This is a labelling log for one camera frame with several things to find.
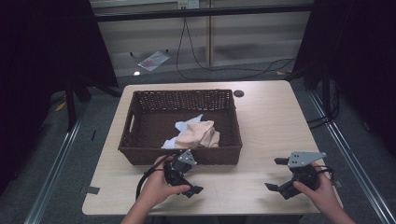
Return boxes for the white wall socket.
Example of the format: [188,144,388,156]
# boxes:
[177,0,200,10]

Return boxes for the black curtain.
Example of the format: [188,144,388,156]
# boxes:
[0,0,120,189]
[291,0,396,158]

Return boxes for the wooden vertical post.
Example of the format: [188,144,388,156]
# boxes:
[205,0,217,68]

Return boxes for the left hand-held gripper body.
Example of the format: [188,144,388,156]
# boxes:
[163,148,198,188]

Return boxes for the metal floor rail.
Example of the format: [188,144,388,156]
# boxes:
[307,91,396,224]
[23,116,83,224]

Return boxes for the person's left hand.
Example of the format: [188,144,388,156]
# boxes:
[138,155,191,213]

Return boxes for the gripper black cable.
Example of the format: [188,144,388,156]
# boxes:
[134,151,179,201]
[312,165,334,184]

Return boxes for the light blue cloth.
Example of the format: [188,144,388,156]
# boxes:
[161,113,204,149]

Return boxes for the long black floor cable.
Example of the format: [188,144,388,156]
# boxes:
[175,17,297,81]

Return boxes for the person's right hand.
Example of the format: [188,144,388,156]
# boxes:
[292,163,341,216]

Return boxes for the brown wicker basket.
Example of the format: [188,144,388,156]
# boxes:
[118,89,243,166]

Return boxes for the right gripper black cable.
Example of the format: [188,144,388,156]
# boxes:
[312,165,334,184]

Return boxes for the black horizontal bar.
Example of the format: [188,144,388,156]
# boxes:
[93,4,314,23]

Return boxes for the black metal stand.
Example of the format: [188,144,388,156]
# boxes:
[285,60,333,125]
[64,73,123,133]

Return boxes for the beige cloth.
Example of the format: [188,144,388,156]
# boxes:
[175,119,220,149]

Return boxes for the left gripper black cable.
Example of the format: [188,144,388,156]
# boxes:
[134,151,179,201]

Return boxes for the black cables by stand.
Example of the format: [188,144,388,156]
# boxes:
[306,79,341,131]

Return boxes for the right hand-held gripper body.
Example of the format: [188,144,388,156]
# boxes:
[279,151,328,201]

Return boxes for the printed paper sheet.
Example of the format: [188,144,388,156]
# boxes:
[137,50,172,73]

